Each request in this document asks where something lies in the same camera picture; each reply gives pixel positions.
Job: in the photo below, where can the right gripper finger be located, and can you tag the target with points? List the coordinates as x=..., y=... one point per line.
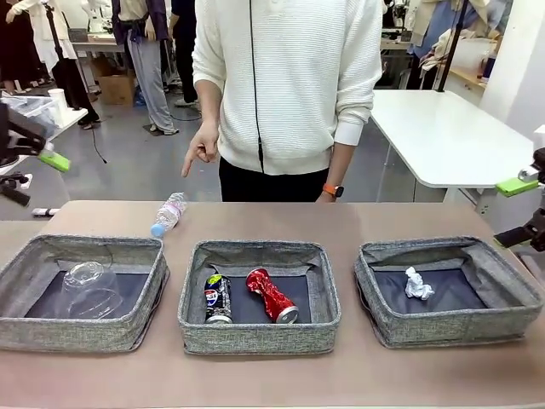
x=515, y=186
x=517, y=236

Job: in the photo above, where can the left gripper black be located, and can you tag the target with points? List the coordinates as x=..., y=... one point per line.
x=3, y=128

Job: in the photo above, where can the white paper ball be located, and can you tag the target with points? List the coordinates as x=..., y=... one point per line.
x=415, y=285

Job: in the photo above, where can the clear plastic cup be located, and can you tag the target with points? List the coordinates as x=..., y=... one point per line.
x=91, y=294

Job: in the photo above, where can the black Pepsi can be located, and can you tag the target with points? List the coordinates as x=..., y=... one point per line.
x=218, y=300

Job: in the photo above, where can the crushed red can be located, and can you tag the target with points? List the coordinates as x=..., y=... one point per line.
x=272, y=294

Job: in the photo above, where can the person's right forearm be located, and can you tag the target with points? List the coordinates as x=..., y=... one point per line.
x=210, y=106

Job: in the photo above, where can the person's left forearm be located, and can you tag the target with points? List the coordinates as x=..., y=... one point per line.
x=340, y=166

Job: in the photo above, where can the person's right hand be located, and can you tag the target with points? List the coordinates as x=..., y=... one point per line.
x=206, y=142

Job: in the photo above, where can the person's left hand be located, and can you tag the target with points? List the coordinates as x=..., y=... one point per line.
x=328, y=199

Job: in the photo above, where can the black clamp tool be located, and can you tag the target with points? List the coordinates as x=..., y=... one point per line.
x=15, y=179

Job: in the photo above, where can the black orange round device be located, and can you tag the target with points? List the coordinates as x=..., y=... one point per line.
x=8, y=161

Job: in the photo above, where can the white marker pen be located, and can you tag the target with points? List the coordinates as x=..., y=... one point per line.
x=44, y=211

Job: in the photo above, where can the clear plastic storage box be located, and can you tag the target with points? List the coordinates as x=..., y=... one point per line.
x=34, y=108

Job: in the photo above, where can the small white side table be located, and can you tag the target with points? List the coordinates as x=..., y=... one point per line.
x=72, y=117

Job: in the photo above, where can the white paper cup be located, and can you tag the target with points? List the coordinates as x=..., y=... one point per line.
x=58, y=104

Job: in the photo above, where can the grey fabric basket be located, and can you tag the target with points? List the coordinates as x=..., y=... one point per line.
x=447, y=328
x=255, y=336
x=85, y=336

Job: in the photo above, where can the brown cardboard box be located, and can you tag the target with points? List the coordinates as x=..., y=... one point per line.
x=117, y=89

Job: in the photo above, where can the blue bag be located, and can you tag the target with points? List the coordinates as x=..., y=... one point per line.
x=139, y=97

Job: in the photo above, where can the white translucent storage bin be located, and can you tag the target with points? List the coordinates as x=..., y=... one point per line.
x=477, y=55

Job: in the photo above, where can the clear bottle blue cap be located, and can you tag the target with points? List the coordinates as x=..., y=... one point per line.
x=170, y=213

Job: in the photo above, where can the grey background desk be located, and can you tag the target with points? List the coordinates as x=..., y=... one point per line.
x=98, y=44

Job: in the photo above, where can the black pole stand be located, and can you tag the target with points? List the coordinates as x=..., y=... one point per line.
x=453, y=47

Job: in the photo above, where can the beige hanging garment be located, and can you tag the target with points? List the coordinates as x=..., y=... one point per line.
x=443, y=42

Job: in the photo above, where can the orange wrist watch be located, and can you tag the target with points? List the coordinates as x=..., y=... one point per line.
x=333, y=190

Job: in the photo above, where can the blue hanging shirt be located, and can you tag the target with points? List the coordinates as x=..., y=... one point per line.
x=430, y=25

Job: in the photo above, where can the background person dark clothes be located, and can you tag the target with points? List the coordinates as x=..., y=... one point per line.
x=185, y=51

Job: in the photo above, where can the black trousers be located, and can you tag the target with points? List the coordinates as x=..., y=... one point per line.
x=277, y=183

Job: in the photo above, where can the person in white sweater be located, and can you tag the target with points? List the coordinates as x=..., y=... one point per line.
x=298, y=85

